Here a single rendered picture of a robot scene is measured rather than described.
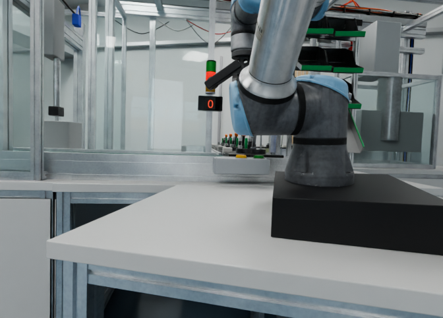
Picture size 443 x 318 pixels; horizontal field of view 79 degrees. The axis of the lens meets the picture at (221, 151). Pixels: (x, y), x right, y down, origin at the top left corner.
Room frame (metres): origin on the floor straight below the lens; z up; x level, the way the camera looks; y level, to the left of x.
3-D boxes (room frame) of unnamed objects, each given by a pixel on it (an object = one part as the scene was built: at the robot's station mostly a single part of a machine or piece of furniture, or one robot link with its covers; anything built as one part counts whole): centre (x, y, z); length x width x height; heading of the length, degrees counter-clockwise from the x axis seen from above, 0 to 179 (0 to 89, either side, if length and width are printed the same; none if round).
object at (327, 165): (0.62, -0.22, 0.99); 0.15 x 0.15 x 0.10
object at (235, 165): (1.04, -0.08, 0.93); 0.21 x 0.07 x 0.06; 96
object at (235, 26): (0.77, -0.05, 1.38); 0.09 x 0.08 x 0.11; 8
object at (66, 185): (1.70, -0.09, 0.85); 1.50 x 1.41 x 0.03; 96
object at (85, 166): (1.08, 0.12, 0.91); 0.89 x 0.06 x 0.11; 96
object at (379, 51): (2.13, -1.20, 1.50); 0.38 x 0.21 x 0.88; 6
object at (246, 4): (0.68, -0.08, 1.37); 0.11 x 0.11 x 0.08; 8
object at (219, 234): (0.67, -0.24, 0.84); 0.90 x 0.70 x 0.03; 78
